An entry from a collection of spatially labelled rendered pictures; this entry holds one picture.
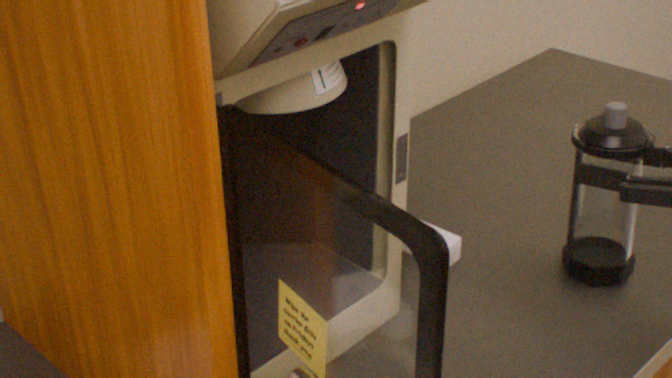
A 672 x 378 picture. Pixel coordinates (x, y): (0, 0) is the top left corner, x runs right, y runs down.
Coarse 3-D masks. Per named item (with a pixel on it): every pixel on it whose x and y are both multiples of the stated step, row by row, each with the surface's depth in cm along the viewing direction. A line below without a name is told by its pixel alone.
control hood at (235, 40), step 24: (216, 0) 73; (240, 0) 71; (264, 0) 68; (288, 0) 68; (312, 0) 71; (336, 0) 75; (408, 0) 90; (432, 0) 97; (216, 24) 74; (240, 24) 72; (264, 24) 70; (216, 48) 76; (240, 48) 73; (216, 72) 77
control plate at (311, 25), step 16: (352, 0) 77; (368, 0) 80; (384, 0) 84; (400, 0) 88; (320, 16) 76; (336, 16) 79; (352, 16) 83; (368, 16) 86; (384, 16) 90; (288, 32) 75; (304, 32) 78; (336, 32) 85; (272, 48) 77; (288, 48) 80; (256, 64) 79
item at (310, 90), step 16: (336, 64) 98; (288, 80) 93; (304, 80) 94; (320, 80) 95; (336, 80) 97; (256, 96) 93; (272, 96) 93; (288, 96) 94; (304, 96) 94; (320, 96) 95; (336, 96) 97; (256, 112) 94; (272, 112) 93; (288, 112) 94
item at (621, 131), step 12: (612, 108) 118; (624, 108) 118; (588, 120) 122; (600, 120) 121; (612, 120) 118; (624, 120) 118; (636, 120) 121; (588, 132) 119; (600, 132) 118; (612, 132) 118; (624, 132) 118; (636, 132) 117; (600, 144) 117; (612, 144) 117; (624, 144) 117; (636, 144) 117
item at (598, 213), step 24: (648, 144) 117; (624, 168) 118; (576, 192) 124; (600, 192) 120; (576, 216) 125; (600, 216) 122; (624, 216) 122; (576, 240) 127; (600, 240) 124; (624, 240) 124; (600, 264) 126
